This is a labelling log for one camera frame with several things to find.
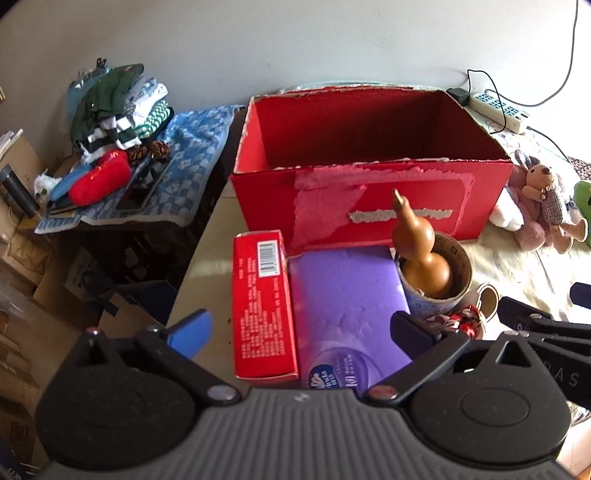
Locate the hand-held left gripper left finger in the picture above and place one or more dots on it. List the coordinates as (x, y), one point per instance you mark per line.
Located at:
(189, 333)

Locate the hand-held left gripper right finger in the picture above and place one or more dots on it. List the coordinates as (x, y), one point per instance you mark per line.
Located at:
(411, 334)

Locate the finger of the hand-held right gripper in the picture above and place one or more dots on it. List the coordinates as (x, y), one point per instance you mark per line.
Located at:
(581, 294)
(531, 318)

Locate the purple tissue pack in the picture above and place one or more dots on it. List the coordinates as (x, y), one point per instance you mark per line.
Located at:
(346, 295)

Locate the printed ceramic mug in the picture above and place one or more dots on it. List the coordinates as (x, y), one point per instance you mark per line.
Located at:
(455, 272)

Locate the small red carton with barcode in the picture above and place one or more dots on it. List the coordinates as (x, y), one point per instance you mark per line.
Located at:
(263, 314)

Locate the brown gourd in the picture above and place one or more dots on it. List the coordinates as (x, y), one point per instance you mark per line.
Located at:
(415, 244)

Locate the large red cardboard box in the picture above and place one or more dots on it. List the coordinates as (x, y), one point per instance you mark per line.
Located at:
(360, 134)

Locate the cream desktop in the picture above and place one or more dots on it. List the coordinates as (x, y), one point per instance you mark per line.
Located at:
(210, 258)

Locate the pink rabbit plush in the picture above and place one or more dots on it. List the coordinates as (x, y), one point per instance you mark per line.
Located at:
(531, 226)

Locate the green toy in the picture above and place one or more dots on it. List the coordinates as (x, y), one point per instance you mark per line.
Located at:
(582, 196)

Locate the brown bear plush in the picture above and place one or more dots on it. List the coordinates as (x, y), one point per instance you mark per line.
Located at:
(549, 194)

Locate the white plush toy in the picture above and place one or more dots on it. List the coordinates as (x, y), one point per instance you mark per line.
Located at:
(505, 212)

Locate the black tablet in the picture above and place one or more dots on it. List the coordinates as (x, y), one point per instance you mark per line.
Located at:
(143, 184)

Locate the brown cardboard box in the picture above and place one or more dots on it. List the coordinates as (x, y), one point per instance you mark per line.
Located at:
(27, 272)
(23, 159)

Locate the red glossy pouch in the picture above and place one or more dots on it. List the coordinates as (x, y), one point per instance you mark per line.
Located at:
(101, 177)

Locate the blue patterned cloth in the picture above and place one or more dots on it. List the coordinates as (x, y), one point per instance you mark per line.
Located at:
(194, 152)

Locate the pine cone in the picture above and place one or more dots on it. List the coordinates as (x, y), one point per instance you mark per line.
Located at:
(160, 148)
(137, 154)

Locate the blue pouch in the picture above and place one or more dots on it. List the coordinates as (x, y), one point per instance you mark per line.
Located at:
(69, 184)

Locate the white power strip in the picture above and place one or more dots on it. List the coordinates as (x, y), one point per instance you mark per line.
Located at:
(501, 108)

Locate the small white plush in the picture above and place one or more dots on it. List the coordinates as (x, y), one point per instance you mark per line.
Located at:
(45, 187)

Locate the black white striped garment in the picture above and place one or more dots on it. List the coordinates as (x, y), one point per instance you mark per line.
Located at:
(115, 129)

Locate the green white striped garment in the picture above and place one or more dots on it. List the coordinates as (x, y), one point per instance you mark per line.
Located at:
(157, 115)

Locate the black thermos bottle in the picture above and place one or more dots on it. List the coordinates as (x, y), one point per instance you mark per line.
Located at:
(18, 191)

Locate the black power adapter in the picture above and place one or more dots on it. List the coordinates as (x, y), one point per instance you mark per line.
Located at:
(458, 95)

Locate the white patterned garment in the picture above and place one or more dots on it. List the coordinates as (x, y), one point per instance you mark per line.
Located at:
(147, 92)

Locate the dark green garment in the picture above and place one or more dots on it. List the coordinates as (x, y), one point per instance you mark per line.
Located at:
(106, 97)

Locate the teal garment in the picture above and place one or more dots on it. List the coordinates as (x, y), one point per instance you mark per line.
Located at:
(78, 94)

